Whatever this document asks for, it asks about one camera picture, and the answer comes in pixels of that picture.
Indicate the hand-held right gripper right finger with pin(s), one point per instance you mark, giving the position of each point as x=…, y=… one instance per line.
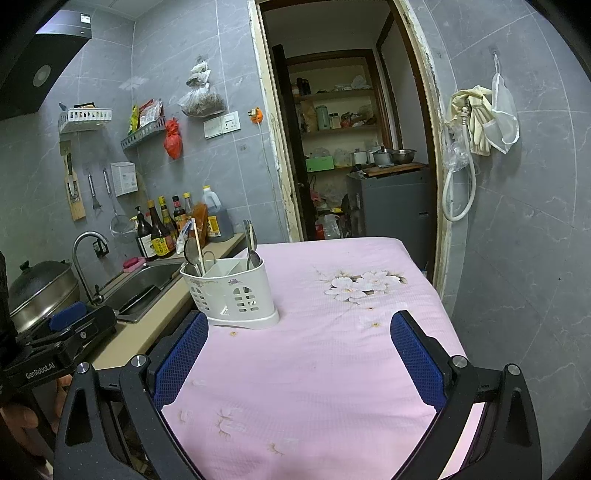
x=418, y=360

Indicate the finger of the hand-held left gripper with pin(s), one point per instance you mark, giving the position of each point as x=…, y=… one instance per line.
x=87, y=330
x=68, y=316

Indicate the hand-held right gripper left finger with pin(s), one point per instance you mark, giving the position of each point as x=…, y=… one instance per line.
x=180, y=360

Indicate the white plastic utensil caddy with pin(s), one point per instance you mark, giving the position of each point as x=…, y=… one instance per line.
x=231, y=295

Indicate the person's left hand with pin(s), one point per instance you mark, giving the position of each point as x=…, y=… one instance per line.
x=18, y=417

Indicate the steel wok with lid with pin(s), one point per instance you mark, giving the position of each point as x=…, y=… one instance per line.
x=41, y=290

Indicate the beige kitchen counter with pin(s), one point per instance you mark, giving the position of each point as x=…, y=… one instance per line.
x=138, y=337

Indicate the steel faucet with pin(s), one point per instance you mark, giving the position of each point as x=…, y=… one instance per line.
x=79, y=263

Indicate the steel sink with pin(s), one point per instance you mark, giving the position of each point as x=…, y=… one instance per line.
x=143, y=281

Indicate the pink sponge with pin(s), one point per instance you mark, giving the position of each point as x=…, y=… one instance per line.
x=134, y=263

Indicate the pink floral tablecloth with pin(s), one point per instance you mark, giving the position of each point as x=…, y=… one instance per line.
x=314, y=360

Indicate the hanging metal strainer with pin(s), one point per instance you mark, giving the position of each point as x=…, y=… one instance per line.
x=121, y=226

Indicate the dark pump sauce bottle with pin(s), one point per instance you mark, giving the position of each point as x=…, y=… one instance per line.
x=143, y=237

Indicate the dark yellow-label sauce bottle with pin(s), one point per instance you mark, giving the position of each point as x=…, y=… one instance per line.
x=159, y=240

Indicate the wooden cutting board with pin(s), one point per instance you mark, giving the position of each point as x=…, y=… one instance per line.
x=74, y=198

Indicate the white blue packet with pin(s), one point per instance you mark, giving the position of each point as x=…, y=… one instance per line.
x=183, y=235

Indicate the hanging metal peeler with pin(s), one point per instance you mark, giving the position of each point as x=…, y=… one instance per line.
x=93, y=194

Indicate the yellow-cap sauce bottle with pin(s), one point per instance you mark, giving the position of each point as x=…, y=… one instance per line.
x=167, y=221

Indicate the orange seasoning packet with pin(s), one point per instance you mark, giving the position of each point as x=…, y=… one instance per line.
x=199, y=226

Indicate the large dark liquid jug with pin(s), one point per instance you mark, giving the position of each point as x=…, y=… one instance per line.
x=219, y=221

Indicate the grey cabinet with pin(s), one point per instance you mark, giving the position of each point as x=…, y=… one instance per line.
x=392, y=217

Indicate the red-label sauce bottle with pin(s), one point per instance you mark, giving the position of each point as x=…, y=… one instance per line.
x=179, y=210

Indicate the small clear bottle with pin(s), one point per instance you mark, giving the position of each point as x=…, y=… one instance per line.
x=188, y=205

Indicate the clear plastic jug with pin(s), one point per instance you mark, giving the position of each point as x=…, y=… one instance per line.
x=331, y=228

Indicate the brown wooden board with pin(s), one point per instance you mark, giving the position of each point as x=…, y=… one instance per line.
x=397, y=169

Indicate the steel bowl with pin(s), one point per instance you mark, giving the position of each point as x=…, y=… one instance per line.
x=402, y=157

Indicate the red plastic bag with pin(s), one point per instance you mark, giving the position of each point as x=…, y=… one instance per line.
x=173, y=141

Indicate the steel pot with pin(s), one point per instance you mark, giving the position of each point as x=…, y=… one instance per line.
x=382, y=158

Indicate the yellow snack packet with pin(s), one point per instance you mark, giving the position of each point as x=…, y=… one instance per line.
x=133, y=120

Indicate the green box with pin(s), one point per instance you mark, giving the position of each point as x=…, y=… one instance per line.
x=319, y=164

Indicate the red snack packets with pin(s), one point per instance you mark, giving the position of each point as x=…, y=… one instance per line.
x=150, y=113

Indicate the dark wooden door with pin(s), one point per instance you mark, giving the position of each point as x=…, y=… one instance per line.
x=288, y=161

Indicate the cream rubber gloves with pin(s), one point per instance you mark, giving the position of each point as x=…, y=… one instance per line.
x=478, y=120

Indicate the black range hood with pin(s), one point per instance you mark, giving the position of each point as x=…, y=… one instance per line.
x=41, y=69

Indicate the clear bag of dried goods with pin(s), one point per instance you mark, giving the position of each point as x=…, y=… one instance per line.
x=203, y=104

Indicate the green thermos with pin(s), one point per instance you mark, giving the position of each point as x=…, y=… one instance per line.
x=322, y=118

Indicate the wooden storage shelf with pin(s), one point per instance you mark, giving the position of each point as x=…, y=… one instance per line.
x=337, y=94

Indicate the white wall box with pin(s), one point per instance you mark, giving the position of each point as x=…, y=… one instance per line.
x=123, y=180

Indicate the grey wall shelf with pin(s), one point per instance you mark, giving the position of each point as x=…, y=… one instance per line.
x=143, y=134

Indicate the white wall basket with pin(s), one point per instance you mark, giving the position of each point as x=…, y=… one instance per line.
x=85, y=119

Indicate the worn white door frame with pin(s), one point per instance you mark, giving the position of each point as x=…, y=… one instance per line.
x=272, y=161

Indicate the white wall socket plate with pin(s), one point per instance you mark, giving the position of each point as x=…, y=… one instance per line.
x=221, y=124

